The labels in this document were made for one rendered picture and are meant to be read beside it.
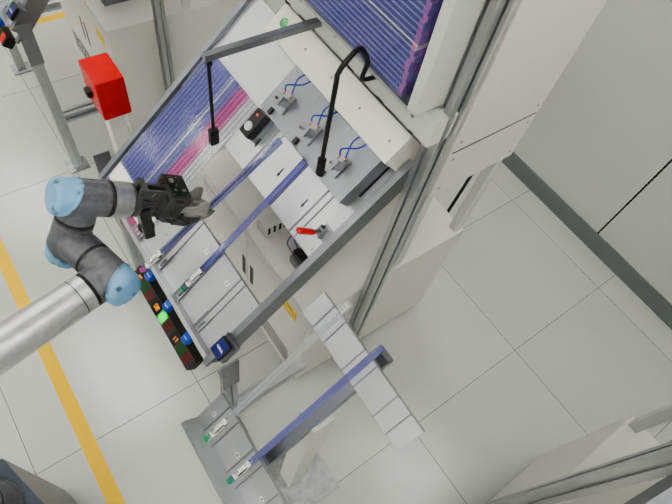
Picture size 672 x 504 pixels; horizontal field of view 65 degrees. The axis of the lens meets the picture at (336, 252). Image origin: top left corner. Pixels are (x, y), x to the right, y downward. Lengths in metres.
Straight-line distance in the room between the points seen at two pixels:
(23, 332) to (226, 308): 0.52
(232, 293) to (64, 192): 0.50
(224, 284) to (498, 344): 1.41
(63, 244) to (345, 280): 0.84
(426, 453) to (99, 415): 1.22
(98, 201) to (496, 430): 1.74
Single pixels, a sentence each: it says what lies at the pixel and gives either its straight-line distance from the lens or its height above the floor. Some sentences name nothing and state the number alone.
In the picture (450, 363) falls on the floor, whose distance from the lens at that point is 2.33.
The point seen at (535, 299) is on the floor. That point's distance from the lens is 2.64.
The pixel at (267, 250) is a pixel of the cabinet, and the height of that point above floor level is 0.62.
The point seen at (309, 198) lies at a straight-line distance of 1.29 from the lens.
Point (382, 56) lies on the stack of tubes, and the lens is 1.05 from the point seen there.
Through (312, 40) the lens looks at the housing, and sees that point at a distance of 1.32.
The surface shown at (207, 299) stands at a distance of 1.43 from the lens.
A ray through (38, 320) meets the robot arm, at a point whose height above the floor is 1.14.
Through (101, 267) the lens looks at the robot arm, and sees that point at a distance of 1.10.
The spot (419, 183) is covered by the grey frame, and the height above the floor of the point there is 1.18.
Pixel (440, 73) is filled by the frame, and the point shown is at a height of 1.48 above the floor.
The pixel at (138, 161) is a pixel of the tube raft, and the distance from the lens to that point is 1.66.
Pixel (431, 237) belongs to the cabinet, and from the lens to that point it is 1.82.
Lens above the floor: 2.05
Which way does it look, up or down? 57 degrees down
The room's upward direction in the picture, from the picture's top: 15 degrees clockwise
